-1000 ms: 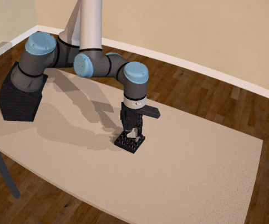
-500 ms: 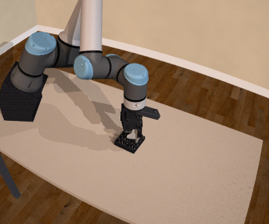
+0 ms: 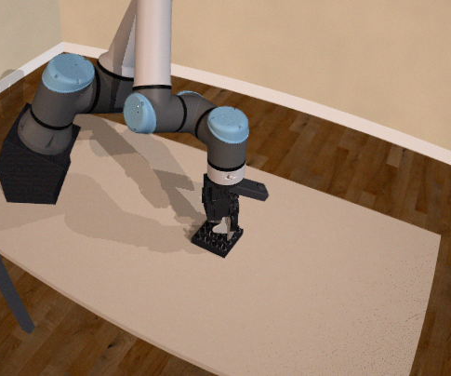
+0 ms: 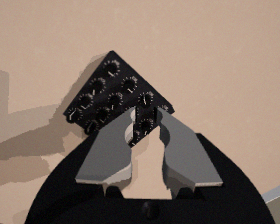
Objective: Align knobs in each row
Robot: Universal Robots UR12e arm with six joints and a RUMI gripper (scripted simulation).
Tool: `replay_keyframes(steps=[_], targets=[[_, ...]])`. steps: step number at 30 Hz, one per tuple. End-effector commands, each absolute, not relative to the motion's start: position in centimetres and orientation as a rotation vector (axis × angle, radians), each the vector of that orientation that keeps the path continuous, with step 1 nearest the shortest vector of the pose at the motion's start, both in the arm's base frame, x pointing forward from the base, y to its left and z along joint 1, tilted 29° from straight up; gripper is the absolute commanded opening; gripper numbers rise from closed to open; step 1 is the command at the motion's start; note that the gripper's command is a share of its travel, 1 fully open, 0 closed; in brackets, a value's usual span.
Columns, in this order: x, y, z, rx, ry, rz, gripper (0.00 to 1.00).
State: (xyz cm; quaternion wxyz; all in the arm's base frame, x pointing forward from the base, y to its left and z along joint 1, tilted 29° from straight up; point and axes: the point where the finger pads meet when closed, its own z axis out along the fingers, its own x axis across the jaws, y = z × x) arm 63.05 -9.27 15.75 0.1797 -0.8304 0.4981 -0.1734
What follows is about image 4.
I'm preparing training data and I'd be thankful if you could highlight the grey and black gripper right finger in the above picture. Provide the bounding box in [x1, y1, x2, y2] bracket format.
[154, 106, 275, 224]

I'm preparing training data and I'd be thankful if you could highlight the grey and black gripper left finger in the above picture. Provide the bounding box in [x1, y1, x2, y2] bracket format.
[24, 106, 138, 224]

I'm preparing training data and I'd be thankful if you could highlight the black knob box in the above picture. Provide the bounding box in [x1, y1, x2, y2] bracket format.
[63, 50, 175, 148]

